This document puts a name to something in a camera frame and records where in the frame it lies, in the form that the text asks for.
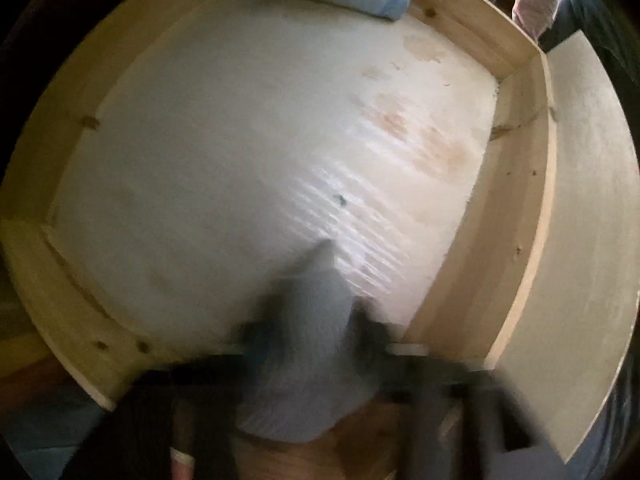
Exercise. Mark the blue checked cloth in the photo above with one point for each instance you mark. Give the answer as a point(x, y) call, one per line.
point(45, 435)

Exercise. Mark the grey underwear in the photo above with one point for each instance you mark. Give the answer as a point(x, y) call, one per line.
point(310, 360)

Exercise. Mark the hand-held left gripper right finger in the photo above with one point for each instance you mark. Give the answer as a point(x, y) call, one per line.
point(370, 330)

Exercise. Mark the wooden drawer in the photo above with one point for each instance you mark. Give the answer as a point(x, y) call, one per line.
point(225, 135)

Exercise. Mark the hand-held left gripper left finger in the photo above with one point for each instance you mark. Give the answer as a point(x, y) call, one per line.
point(252, 340)

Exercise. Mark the wooden nightstand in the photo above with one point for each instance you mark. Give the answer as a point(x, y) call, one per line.
point(310, 460)

